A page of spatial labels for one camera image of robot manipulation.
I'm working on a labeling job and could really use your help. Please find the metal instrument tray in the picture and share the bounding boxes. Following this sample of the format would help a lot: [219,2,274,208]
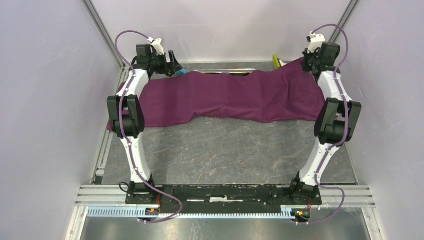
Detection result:
[194,68,256,77]

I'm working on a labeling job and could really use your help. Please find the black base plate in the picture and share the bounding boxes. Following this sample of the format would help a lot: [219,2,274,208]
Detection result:
[125,183,323,215]

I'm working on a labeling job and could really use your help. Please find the purple cloth wrap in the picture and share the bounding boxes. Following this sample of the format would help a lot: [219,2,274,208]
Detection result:
[139,59,326,128]

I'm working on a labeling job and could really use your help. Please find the aluminium frame rail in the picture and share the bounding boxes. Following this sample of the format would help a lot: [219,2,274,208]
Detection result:
[65,185,385,240]

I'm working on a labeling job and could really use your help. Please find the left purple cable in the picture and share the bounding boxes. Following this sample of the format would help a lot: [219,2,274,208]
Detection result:
[113,30,184,225]

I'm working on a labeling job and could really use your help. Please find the purple cable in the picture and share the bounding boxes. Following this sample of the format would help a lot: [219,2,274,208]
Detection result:
[113,30,184,225]
[291,23,351,226]

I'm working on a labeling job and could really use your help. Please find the yellow green white object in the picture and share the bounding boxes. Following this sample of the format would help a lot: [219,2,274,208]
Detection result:
[272,54,286,69]

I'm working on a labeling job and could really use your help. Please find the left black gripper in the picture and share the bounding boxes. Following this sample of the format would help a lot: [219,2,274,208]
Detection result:
[149,50,183,75]

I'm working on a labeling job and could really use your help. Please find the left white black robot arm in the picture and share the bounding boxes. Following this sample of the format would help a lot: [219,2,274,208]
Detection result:
[107,44,182,205]

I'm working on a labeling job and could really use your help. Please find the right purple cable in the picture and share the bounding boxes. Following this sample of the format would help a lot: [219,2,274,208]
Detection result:
[291,23,351,226]

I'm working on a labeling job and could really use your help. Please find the blue small block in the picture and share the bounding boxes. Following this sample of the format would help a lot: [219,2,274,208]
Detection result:
[175,68,187,76]

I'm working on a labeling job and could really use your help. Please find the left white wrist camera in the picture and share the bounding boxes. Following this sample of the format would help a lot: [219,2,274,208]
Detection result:
[147,37,165,56]

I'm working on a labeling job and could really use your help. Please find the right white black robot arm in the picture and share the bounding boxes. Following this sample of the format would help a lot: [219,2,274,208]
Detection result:
[288,41,362,204]

